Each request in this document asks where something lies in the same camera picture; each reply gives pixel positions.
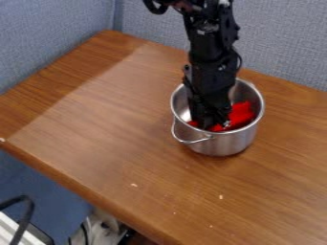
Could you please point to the white device under table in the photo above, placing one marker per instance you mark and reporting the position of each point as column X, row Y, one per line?
column 100, row 229

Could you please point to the red rectangular block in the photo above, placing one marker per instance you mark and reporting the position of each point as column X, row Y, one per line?
column 242, row 116

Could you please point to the stainless steel pot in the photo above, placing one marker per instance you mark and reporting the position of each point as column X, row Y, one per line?
column 222, row 143

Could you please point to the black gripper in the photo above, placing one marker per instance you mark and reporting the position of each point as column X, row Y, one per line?
column 208, row 79

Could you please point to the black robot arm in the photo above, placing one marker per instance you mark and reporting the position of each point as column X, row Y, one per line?
column 209, row 25

